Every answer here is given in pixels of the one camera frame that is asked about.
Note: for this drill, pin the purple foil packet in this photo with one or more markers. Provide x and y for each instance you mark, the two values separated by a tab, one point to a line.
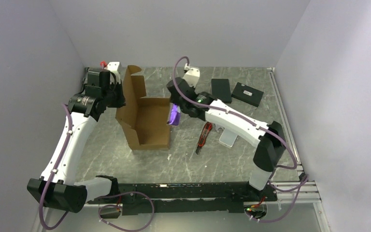
174	115

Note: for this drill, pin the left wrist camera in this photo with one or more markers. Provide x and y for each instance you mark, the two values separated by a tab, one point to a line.
113	67

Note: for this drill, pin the black rectangular box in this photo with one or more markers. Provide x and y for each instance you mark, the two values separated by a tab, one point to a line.
221	90

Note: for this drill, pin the silver open-end wrench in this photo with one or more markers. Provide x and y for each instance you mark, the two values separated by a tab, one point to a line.
218	128

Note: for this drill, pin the black box with label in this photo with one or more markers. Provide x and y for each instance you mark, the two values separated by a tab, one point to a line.
247	94

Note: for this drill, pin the white network switch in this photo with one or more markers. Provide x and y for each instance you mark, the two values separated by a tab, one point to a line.
227	138

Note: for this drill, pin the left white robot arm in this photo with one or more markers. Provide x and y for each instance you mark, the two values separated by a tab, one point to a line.
57	187

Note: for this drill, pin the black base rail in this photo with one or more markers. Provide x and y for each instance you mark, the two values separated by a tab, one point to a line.
232	197

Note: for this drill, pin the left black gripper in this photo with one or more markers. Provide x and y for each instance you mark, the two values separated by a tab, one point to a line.
121	101

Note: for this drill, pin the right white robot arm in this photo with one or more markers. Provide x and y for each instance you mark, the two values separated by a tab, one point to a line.
268	139

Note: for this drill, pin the red utility knife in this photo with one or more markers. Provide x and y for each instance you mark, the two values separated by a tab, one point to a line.
203	136

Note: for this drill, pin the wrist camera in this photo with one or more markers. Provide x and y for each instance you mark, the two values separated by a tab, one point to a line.
191	75
113	67

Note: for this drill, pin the brown cardboard express box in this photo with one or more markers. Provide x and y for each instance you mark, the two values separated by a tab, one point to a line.
143	119

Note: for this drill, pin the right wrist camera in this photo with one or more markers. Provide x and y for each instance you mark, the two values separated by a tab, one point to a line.
191	75

